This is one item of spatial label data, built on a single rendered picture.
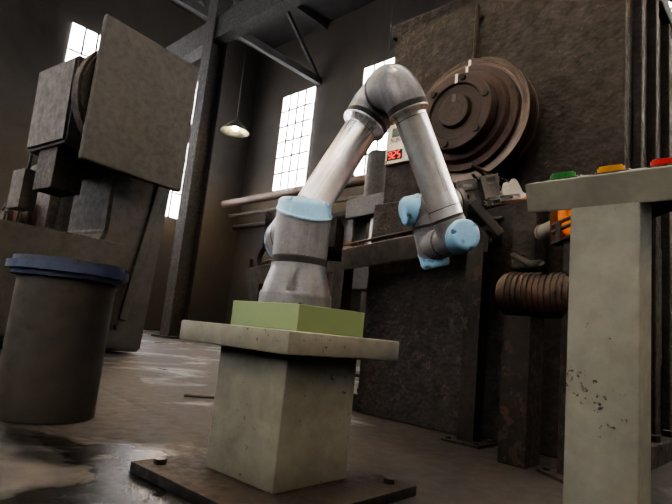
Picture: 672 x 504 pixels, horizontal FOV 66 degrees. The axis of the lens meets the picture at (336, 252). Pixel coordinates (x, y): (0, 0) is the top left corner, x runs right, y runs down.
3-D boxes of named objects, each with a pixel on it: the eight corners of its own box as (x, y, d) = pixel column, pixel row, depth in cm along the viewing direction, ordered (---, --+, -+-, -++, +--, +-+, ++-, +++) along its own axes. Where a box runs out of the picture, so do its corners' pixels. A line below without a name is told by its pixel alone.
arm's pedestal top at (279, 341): (287, 355, 84) (290, 330, 84) (178, 339, 105) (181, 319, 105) (398, 360, 107) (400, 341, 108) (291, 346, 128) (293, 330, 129)
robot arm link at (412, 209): (401, 231, 135) (394, 199, 135) (439, 224, 137) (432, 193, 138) (412, 226, 127) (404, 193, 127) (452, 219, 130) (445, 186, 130)
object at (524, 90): (417, 194, 205) (425, 83, 212) (535, 178, 172) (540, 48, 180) (407, 189, 200) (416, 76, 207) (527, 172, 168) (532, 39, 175)
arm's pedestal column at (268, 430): (265, 541, 74) (286, 357, 78) (128, 471, 100) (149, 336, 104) (416, 495, 103) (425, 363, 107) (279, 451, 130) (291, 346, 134)
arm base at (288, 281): (295, 303, 97) (301, 251, 98) (242, 300, 106) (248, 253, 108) (345, 310, 108) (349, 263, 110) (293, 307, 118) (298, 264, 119)
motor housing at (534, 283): (504, 455, 152) (513, 275, 161) (583, 475, 137) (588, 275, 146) (483, 460, 143) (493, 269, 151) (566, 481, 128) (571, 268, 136)
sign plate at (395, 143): (387, 166, 230) (390, 127, 233) (437, 156, 212) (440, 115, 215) (384, 164, 228) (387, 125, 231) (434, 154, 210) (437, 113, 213)
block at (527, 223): (523, 274, 173) (526, 205, 176) (548, 274, 167) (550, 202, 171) (509, 269, 165) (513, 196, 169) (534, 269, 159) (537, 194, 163)
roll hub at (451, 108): (425, 159, 192) (430, 89, 197) (495, 145, 173) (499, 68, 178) (416, 154, 188) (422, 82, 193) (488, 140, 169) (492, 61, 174)
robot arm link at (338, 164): (259, 241, 113) (380, 57, 126) (252, 249, 127) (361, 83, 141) (305, 270, 115) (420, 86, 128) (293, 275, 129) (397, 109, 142)
